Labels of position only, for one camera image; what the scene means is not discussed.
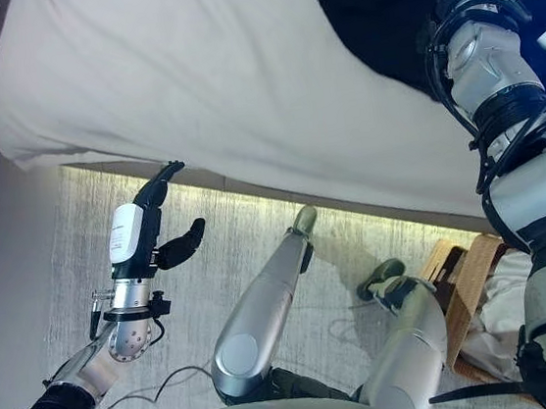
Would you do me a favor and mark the brown woven laundry basket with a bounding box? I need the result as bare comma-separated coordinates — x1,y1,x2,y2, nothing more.
415,229,536,394

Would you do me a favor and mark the silver robot left leg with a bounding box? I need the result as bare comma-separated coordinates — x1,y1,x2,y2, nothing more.
193,203,340,409

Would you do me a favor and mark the silver robot right leg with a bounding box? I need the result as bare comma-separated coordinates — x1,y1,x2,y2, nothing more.
343,253,458,409

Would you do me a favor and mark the bed with beige sheet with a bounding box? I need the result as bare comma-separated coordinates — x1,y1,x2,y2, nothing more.
0,0,546,289

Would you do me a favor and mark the black white robot left hand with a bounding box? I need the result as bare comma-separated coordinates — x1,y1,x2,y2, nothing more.
98,157,213,284

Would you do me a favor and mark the black garment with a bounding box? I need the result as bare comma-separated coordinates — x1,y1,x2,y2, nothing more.
314,0,546,115

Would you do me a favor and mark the white shirt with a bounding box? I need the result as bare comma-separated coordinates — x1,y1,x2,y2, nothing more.
448,243,545,389

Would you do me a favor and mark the silver robot leg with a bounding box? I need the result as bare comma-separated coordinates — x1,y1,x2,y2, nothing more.
343,253,458,409
193,203,340,409

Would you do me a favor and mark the thin grey floor cable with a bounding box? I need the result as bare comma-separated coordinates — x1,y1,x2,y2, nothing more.
82,361,222,409

